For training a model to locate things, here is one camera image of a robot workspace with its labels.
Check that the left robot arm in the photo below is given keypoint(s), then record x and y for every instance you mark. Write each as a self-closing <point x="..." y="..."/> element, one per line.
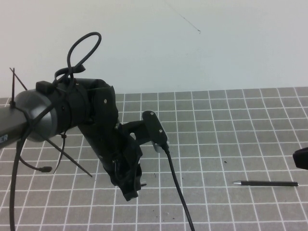
<point x="36" y="115"/>

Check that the clear pen cap black clip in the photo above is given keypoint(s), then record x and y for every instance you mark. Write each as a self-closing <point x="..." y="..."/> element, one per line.
<point x="143" y="184"/>

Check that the black pen silver tip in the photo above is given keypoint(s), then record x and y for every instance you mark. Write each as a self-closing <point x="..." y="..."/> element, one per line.
<point x="269" y="183"/>

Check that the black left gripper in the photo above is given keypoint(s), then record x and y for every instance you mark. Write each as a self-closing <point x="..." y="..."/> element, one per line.
<point x="108" y="144"/>

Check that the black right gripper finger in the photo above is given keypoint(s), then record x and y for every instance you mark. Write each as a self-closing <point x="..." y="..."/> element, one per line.
<point x="302" y="158"/>

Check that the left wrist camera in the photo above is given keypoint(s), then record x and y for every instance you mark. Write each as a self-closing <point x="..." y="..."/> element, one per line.
<point x="154" y="125"/>

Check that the grey grid mat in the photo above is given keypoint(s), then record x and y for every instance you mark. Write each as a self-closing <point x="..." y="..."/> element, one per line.
<point x="216" y="120"/>

